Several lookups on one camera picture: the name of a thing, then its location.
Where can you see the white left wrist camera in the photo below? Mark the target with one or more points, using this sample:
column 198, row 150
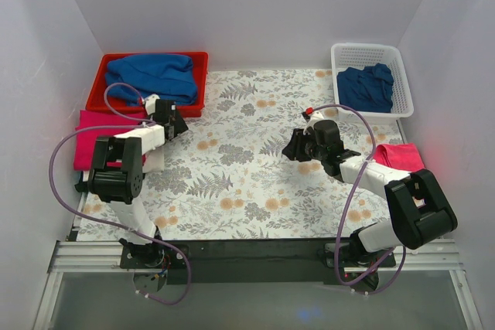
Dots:
column 149, row 103

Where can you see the white plastic laundry basket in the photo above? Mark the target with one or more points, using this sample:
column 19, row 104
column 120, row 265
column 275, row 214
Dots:
column 359, row 55

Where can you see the folded royal blue t shirt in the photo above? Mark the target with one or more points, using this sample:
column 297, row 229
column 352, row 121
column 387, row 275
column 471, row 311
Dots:
column 170, row 76

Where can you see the floral patterned table mat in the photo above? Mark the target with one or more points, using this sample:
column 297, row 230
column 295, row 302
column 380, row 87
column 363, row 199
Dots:
column 226, row 177

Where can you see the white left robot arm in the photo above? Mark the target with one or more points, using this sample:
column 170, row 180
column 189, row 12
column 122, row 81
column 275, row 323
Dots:
column 118, row 169

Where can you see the folded pink t shirt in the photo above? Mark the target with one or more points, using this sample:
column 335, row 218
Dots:
column 402, row 157

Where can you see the folded black t shirt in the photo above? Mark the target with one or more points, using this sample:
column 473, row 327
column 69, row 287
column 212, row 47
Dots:
column 82, row 183

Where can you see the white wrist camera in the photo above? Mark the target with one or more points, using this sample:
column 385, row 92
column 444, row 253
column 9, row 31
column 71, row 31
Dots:
column 149, row 103
column 311, row 117

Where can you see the navy blue t shirt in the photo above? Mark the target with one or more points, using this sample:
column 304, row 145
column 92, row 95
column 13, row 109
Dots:
column 367, row 90

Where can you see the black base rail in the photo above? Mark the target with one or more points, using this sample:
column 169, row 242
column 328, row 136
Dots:
column 235, row 261

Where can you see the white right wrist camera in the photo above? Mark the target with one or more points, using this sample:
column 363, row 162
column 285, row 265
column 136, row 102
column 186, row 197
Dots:
column 311, row 117

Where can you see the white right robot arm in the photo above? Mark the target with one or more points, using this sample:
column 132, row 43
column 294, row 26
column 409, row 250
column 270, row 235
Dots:
column 418, row 208

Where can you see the red plastic tray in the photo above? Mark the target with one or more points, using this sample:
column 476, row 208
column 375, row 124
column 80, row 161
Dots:
column 95, row 100

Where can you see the crimson red t shirt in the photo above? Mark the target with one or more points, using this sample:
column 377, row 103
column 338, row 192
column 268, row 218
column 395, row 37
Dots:
column 85, row 141

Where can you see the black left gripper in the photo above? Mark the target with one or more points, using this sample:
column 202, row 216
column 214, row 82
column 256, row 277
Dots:
column 171, row 125

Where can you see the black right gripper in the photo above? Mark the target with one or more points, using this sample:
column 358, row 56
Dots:
column 302, row 144

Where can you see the folded white t shirt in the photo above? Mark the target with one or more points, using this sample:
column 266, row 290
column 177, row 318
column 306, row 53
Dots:
column 153, row 162

